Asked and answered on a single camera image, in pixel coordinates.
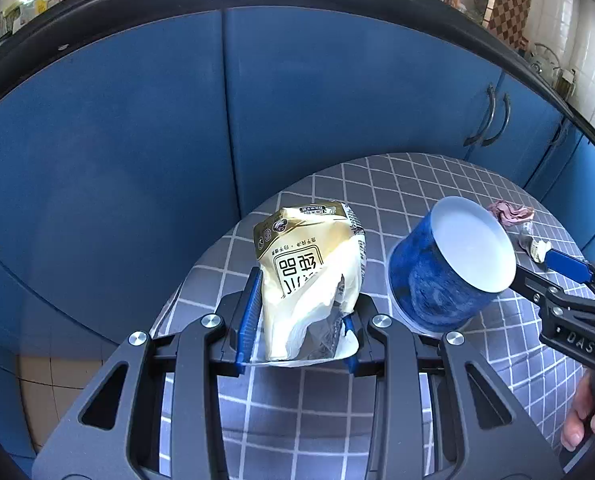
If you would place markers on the white printed crumpled wrapper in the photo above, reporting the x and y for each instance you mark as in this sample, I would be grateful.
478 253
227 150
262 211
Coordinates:
536 249

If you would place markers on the pink crumpled wrapper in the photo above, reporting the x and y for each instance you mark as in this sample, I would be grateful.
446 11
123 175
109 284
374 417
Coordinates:
508 214

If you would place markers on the blue kitchen cabinets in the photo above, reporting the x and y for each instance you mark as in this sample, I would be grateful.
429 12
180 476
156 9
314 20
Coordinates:
132 171

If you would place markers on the cream yellow snack bag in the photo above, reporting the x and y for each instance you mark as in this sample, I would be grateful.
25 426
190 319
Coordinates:
313 261

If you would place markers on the person right hand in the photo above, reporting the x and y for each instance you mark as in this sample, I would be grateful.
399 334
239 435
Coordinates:
582 412

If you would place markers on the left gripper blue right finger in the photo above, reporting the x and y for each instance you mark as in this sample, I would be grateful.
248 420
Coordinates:
349 344

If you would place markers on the checkered cutting board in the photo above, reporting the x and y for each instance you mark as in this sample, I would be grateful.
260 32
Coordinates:
507 20

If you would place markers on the blue paper tub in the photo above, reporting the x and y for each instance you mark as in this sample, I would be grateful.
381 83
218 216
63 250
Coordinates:
451 266

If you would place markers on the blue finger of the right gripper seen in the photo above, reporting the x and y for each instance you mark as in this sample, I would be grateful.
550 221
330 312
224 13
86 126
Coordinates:
573 268

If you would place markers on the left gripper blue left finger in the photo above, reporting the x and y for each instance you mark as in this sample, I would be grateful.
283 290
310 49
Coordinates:
250 307

